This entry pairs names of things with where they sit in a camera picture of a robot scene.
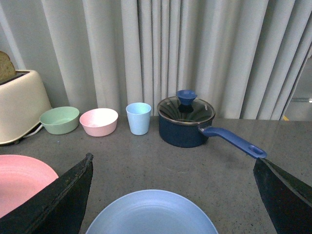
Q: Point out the grey curtain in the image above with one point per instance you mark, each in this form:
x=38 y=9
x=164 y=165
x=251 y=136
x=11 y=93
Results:
x=242 y=56

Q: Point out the dark blue saucepan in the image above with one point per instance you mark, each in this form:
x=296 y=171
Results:
x=189 y=132

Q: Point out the pink bowl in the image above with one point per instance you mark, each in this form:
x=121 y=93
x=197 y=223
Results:
x=99 y=122

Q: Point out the glass lid with blue knob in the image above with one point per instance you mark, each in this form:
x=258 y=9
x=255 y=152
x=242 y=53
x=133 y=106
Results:
x=186 y=108

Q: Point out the cream toaster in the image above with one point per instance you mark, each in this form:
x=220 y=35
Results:
x=23 y=99

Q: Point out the right light blue cup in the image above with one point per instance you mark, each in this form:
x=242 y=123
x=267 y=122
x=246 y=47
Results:
x=138 y=115

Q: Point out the toast slice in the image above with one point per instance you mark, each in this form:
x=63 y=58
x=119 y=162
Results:
x=7 y=69

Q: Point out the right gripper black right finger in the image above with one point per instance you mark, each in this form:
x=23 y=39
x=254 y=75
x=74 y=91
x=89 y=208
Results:
x=287 y=199

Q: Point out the green bowl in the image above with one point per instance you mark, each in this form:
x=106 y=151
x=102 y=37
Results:
x=60 y=120

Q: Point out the blue plate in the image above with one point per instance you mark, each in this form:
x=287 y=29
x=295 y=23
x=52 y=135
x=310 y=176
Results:
x=152 y=212

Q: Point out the pink plate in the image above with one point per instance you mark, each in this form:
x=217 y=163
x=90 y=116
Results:
x=22 y=177

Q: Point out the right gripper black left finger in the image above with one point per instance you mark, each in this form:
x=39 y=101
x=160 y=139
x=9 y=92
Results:
x=57 y=209

